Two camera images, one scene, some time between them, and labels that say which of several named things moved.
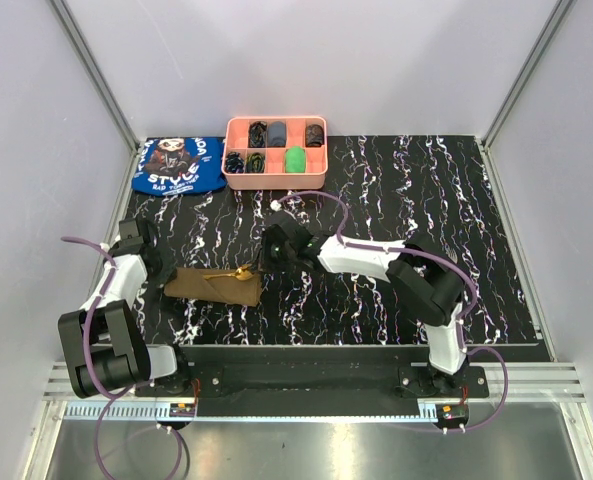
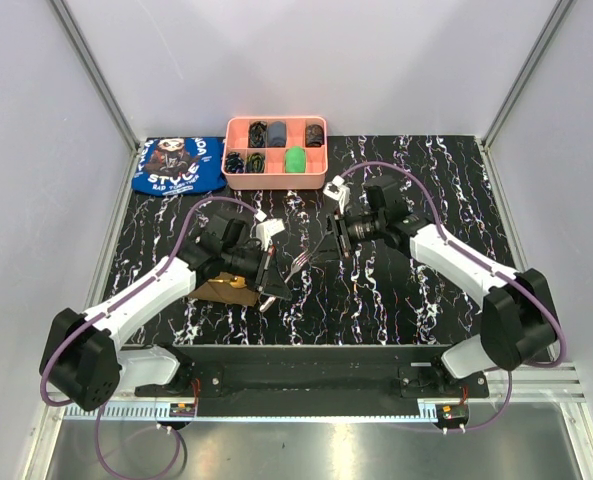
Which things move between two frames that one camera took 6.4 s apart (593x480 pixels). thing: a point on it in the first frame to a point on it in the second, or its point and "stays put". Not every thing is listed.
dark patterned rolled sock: (314, 135) stays put
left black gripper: (167, 273) to (274, 283)
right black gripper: (267, 264) to (327, 249)
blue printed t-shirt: (176, 166) stays put
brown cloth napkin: (191, 283) stays put
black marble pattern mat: (428, 192) stays put
